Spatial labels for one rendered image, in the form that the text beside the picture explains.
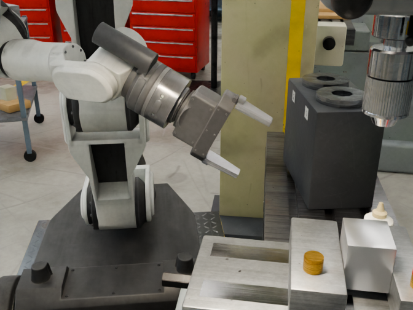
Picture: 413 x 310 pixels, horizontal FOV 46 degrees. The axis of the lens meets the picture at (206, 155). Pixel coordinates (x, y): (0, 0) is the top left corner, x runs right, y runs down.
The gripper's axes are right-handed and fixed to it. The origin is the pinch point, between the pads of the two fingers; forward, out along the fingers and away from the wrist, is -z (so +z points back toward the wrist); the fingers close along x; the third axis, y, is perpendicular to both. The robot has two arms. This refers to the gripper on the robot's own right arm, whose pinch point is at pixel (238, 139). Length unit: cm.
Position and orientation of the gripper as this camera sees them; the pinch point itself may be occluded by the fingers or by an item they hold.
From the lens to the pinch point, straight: 77.7
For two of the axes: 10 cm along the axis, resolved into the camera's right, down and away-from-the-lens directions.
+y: 2.3, -4.1, 8.8
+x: 4.5, -7.6, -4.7
